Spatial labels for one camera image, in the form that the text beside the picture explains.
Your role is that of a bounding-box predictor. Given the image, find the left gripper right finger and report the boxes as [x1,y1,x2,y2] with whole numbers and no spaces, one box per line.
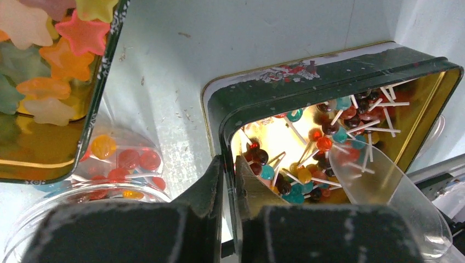
[235,156,423,262]

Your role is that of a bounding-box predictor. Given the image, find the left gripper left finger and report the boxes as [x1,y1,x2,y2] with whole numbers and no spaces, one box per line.
[22,155,224,262]

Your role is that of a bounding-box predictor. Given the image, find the clear plastic jar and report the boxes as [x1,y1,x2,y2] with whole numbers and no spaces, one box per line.
[1,128,172,262]

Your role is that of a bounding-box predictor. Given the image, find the clear plastic scoop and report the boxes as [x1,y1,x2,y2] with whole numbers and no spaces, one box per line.
[328,140,452,260]

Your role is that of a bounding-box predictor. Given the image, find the gold tin with lollipops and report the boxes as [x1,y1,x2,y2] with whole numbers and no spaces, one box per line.
[201,42,464,246]

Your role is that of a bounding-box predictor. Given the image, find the white jar lid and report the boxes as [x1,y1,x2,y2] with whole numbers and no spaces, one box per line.
[414,115,446,161]

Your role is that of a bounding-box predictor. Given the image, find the gold tin orange gummies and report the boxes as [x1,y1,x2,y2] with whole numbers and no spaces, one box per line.
[1,1,130,184]

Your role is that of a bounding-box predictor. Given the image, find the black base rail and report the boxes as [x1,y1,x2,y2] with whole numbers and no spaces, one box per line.
[407,154,464,253]

